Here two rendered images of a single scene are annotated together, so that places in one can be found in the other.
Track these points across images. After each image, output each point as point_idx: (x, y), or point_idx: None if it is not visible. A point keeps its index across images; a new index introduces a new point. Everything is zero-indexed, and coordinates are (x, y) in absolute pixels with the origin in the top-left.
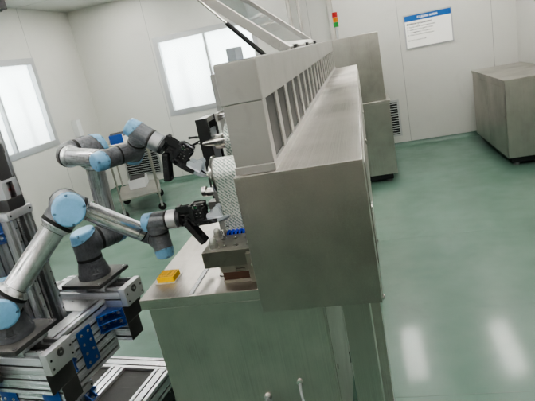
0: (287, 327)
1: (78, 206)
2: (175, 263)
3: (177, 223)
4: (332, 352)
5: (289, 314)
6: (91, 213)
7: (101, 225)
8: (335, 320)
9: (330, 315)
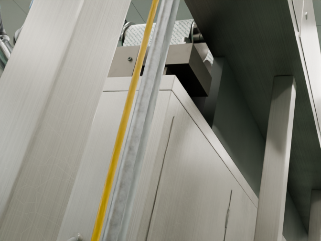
0: (105, 136)
1: None
2: None
3: None
4: (151, 204)
5: (116, 117)
6: (1, 44)
7: (1, 62)
8: (189, 233)
9: (180, 181)
